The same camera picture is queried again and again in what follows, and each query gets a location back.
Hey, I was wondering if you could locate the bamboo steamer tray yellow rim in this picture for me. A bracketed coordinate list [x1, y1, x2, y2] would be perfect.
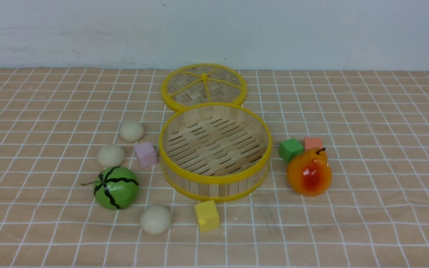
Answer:
[159, 102, 273, 202]

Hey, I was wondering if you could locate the bamboo steamer lid yellow rim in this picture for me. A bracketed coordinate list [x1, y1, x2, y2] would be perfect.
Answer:
[161, 63, 247, 112]

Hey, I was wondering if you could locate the pink foam cube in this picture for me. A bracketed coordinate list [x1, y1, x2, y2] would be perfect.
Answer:
[134, 142, 157, 169]

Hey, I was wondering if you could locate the green foam cube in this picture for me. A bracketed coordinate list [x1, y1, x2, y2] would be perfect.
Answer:
[279, 138, 304, 163]

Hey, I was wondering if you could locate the white bun upper left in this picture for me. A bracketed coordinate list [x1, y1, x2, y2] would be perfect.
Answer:
[119, 121, 145, 142]

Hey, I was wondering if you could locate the white bun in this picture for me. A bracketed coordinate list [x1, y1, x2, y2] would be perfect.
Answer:
[119, 121, 145, 142]
[97, 144, 125, 168]
[140, 205, 172, 235]

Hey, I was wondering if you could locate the yellow foam cube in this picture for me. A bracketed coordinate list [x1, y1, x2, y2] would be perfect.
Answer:
[194, 200, 220, 232]

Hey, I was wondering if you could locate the orange foam cube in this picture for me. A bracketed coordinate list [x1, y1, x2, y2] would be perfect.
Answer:
[304, 136, 323, 151]

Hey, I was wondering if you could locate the orange toy pear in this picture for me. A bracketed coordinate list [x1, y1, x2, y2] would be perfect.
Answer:
[286, 147, 333, 197]

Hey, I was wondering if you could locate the white bun front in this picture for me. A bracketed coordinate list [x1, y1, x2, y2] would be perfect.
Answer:
[140, 205, 172, 235]

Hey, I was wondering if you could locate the white bun middle left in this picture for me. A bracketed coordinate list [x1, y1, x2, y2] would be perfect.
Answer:
[97, 144, 125, 168]

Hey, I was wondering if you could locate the green toy watermelon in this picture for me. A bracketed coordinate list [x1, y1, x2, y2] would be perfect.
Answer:
[81, 166, 140, 210]

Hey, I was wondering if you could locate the checkered orange tablecloth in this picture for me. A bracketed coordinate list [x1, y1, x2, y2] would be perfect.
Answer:
[0, 68, 429, 268]

